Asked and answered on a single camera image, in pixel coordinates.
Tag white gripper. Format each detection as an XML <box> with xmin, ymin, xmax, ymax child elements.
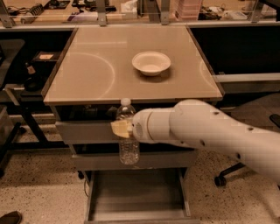
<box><xmin>110</xmin><ymin>108</ymin><xmax>175</xmax><ymax>144</ymax></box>

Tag clear plastic water bottle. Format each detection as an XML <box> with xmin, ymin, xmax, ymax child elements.
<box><xmin>115</xmin><ymin>98</ymin><xmax>140</xmax><ymax>165</ymax></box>

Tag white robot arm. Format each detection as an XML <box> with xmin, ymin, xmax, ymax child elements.
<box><xmin>111</xmin><ymin>99</ymin><xmax>280</xmax><ymax>184</ymax></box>

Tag top grey drawer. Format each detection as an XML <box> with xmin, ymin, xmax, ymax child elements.
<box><xmin>55</xmin><ymin>116</ymin><xmax>214</xmax><ymax>144</ymax></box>

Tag middle grey drawer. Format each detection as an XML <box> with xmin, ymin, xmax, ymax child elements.
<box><xmin>72</xmin><ymin>150</ymin><xmax>198</xmax><ymax>171</ymax></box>

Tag grey drawer cabinet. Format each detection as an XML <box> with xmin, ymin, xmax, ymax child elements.
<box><xmin>41</xmin><ymin>24</ymin><xmax>226</xmax><ymax>224</ymax></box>

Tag bottom grey open drawer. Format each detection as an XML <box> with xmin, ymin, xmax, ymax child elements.
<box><xmin>84</xmin><ymin>169</ymin><xmax>200</xmax><ymax>224</ymax></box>

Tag white bowl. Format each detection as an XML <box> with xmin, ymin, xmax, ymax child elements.
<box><xmin>132</xmin><ymin>52</ymin><xmax>171</xmax><ymax>77</ymax></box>

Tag black round object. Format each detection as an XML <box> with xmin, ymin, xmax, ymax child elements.
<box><xmin>24</xmin><ymin>76</ymin><xmax>46</xmax><ymax>92</ymax></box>

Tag tissue box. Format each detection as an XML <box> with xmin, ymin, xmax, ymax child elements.
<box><xmin>121</xmin><ymin>0</ymin><xmax>137</xmax><ymax>19</ymax></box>

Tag pink stacked trays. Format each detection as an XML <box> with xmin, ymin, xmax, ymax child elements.
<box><xmin>173</xmin><ymin>0</ymin><xmax>203</xmax><ymax>21</ymax></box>

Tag black office chair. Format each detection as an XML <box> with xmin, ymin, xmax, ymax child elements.
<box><xmin>213</xmin><ymin>92</ymin><xmax>280</xmax><ymax>188</ymax></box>

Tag dark shoe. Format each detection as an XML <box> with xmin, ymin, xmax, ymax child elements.
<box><xmin>0</xmin><ymin>211</ymin><xmax>22</xmax><ymax>224</ymax></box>

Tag black desk frame left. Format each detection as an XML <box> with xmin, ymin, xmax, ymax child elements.
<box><xmin>0</xmin><ymin>86</ymin><xmax>67</xmax><ymax>163</ymax></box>

